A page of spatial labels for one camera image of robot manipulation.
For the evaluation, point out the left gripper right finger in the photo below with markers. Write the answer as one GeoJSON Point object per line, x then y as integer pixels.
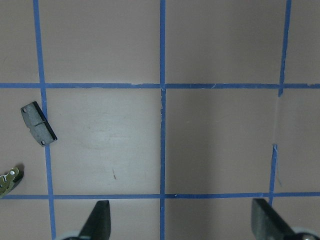
{"type": "Point", "coordinates": [267, 224]}

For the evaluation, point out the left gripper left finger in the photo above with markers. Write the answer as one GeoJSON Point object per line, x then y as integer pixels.
{"type": "Point", "coordinates": [98, 224]}

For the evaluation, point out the olive brake shoe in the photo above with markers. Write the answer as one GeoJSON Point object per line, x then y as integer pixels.
{"type": "Point", "coordinates": [11, 179]}

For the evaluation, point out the black brake pad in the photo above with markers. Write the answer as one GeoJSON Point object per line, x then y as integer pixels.
{"type": "Point", "coordinates": [38, 124]}

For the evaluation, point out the brown paper table cover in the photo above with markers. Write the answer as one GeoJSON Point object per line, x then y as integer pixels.
{"type": "Point", "coordinates": [179, 112]}

